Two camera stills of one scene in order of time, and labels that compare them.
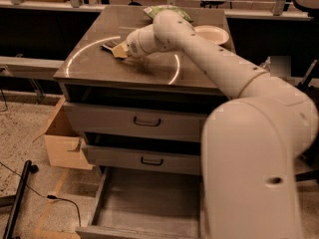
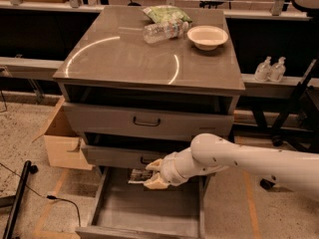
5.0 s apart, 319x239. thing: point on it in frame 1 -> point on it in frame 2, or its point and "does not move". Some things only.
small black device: x=110 y=44 -> x=140 y=176
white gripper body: x=134 y=46 -> x=168 y=170
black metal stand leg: x=29 y=167 does not move
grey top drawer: x=137 y=122 does not move
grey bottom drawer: x=137 y=203 does not move
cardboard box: x=65 y=145 does not move
